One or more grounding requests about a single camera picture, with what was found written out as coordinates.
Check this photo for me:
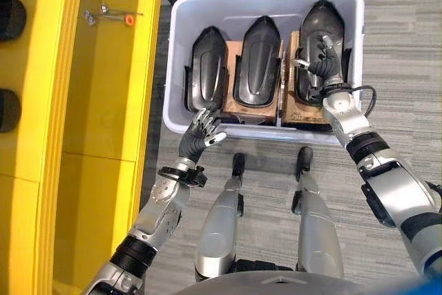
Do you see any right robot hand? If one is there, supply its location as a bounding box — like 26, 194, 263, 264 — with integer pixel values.
292, 35, 345, 86

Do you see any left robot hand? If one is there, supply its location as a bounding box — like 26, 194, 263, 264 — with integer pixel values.
178, 108, 227, 164

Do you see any black sole-shaped part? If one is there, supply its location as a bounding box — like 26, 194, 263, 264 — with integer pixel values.
294, 0, 353, 105
185, 26, 229, 113
0, 88, 22, 133
0, 0, 28, 42
233, 15, 284, 106

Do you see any white plastic box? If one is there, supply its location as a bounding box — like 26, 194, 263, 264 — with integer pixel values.
162, 0, 366, 145

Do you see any yellow metal shelf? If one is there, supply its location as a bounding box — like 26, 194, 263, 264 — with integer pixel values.
0, 0, 169, 295

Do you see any left silver robot leg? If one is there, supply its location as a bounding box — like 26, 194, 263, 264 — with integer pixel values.
194, 152, 246, 284

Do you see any silver robot leg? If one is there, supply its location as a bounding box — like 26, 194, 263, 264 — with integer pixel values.
194, 152, 246, 284
291, 146, 345, 279

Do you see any metal bolt with orange cap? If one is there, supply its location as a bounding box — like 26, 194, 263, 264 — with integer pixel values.
84, 3, 144, 27

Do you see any right silver robot leg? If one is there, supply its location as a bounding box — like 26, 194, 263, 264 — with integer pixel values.
291, 146, 345, 279

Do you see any grey robot torso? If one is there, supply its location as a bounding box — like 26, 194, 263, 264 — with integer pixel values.
177, 258, 377, 295

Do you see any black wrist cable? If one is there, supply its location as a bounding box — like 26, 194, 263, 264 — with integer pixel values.
340, 84, 378, 118

